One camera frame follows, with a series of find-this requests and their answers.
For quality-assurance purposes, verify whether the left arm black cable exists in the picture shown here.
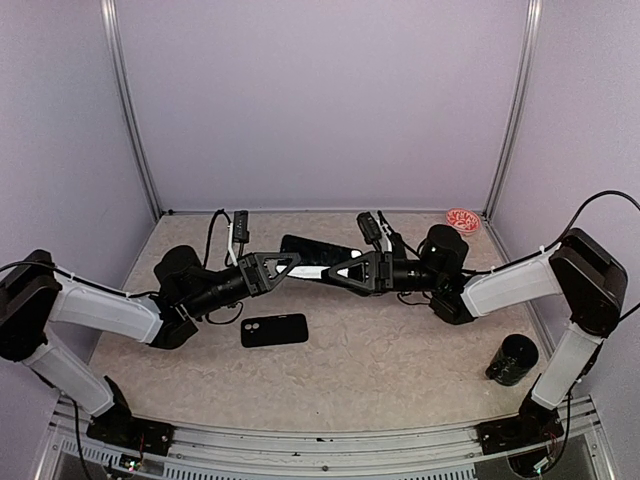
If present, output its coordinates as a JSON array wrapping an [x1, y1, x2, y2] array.
[[202, 209, 226, 266]]

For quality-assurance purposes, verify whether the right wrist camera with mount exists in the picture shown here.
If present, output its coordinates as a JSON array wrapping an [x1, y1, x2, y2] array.
[[356, 212, 393, 252]]

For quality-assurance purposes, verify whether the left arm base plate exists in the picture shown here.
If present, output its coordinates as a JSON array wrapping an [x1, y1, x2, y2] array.
[[86, 376, 175, 457]]

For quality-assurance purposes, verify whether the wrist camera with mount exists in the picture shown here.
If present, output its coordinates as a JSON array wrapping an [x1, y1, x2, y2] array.
[[225, 210, 250, 267], [356, 212, 393, 252]]

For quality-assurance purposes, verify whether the green-edged black smartphone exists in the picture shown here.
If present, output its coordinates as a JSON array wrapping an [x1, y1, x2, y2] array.
[[280, 234, 362, 281]]

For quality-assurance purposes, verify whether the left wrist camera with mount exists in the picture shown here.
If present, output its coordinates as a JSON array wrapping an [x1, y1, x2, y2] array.
[[225, 210, 250, 267]]

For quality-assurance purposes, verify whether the black cup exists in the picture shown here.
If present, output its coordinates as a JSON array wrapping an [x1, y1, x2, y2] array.
[[485, 334, 539, 387]]

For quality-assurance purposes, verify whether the right aluminium frame post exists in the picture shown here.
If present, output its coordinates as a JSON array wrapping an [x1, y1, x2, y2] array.
[[483, 0, 543, 223]]

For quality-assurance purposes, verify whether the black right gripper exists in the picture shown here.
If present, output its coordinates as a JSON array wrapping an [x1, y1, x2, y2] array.
[[326, 250, 444, 297]]

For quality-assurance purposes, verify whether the red and white patterned bowl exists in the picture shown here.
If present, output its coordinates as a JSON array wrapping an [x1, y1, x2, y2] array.
[[445, 208, 481, 236]]

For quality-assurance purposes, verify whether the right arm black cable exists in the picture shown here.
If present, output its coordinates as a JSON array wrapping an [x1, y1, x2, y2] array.
[[554, 189, 640, 251]]

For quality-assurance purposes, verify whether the left aluminium frame post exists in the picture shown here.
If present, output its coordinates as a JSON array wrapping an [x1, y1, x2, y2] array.
[[100, 0, 163, 221]]

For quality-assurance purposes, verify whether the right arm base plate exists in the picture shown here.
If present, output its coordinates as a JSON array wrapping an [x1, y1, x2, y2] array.
[[475, 395, 564, 455]]

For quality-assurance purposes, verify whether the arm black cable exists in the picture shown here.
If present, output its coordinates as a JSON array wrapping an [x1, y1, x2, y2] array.
[[202, 209, 226, 266], [554, 189, 640, 251]]

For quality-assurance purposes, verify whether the front aluminium rail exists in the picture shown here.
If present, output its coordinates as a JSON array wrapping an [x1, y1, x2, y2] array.
[[33, 397, 617, 479]]

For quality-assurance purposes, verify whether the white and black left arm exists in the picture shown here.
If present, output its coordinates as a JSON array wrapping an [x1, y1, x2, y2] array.
[[1, 245, 301, 445]]

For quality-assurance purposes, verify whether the aluminium frame post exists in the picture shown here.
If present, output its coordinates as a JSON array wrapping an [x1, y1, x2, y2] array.
[[100, 0, 163, 221], [483, 0, 543, 223]]

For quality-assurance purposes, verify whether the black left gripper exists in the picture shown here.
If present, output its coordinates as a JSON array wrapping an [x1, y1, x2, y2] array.
[[184, 251, 300, 318]]

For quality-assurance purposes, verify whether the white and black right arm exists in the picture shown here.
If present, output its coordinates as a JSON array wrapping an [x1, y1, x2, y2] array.
[[321, 224, 628, 444]]

